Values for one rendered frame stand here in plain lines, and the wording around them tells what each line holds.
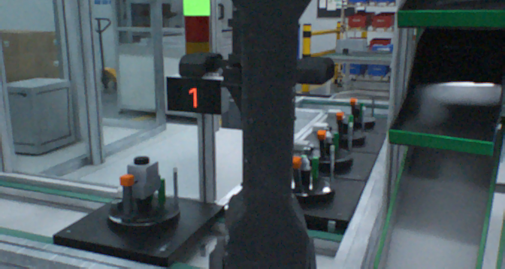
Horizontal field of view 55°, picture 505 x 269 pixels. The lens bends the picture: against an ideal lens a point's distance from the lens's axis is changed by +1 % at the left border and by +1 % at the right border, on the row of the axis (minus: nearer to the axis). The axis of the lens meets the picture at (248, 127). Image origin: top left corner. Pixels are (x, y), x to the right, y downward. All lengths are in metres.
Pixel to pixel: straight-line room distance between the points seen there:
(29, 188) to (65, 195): 0.12
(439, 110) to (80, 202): 0.81
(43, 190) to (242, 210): 0.93
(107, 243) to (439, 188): 0.56
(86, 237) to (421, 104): 0.62
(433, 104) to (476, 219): 0.18
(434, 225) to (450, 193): 0.06
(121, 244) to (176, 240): 0.10
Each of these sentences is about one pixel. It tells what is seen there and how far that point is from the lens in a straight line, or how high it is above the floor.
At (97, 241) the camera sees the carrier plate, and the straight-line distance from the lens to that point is 0.93.
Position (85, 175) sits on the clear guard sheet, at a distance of 1.25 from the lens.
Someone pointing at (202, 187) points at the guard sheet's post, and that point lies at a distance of 1.07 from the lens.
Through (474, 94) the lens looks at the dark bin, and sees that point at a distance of 0.81.
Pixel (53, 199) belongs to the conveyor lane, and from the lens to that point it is 1.26.
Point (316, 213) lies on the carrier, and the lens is 1.01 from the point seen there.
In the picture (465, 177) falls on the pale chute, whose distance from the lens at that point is 0.82.
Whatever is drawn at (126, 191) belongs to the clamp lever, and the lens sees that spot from 0.92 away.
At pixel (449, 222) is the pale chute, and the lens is 0.79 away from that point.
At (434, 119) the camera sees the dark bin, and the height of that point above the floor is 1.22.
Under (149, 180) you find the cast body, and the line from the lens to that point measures 0.95.
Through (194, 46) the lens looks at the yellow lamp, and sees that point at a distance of 0.96.
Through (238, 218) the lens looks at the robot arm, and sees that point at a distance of 0.39.
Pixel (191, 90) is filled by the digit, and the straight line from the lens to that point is 0.97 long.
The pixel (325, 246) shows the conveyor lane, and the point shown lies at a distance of 0.97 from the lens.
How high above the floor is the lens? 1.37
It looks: 14 degrees down
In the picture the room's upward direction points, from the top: straight up
